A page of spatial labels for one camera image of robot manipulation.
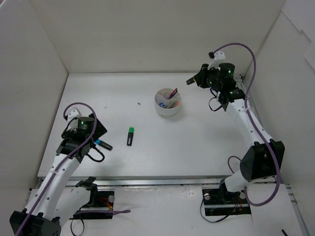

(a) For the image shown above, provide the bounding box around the blue black highlighter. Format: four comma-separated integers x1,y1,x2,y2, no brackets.
95,139,113,151

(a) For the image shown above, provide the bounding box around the green black highlighter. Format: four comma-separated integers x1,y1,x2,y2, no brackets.
126,127,134,146

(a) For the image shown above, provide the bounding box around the yellow black highlighter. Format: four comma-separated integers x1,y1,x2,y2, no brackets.
186,77,195,85

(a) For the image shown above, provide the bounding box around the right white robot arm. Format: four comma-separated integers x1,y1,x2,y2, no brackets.
191,63,285,203

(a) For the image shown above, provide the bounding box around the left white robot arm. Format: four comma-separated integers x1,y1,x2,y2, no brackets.
9,115,107,236

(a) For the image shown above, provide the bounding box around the white round compartment container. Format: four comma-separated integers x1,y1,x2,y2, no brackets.
155,88,182,117

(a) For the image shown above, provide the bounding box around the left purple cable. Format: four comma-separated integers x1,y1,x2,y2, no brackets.
14,103,131,236

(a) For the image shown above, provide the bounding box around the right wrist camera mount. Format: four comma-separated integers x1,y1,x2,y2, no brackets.
207,51,225,70

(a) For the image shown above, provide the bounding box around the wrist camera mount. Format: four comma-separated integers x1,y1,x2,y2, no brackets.
66,107,82,123
207,51,225,70

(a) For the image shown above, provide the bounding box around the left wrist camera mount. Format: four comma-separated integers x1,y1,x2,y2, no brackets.
66,107,82,123

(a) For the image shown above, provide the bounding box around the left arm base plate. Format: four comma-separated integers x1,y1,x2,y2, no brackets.
72,189,115,220

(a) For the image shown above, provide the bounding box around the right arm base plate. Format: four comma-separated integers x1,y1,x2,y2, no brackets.
201,188,252,217

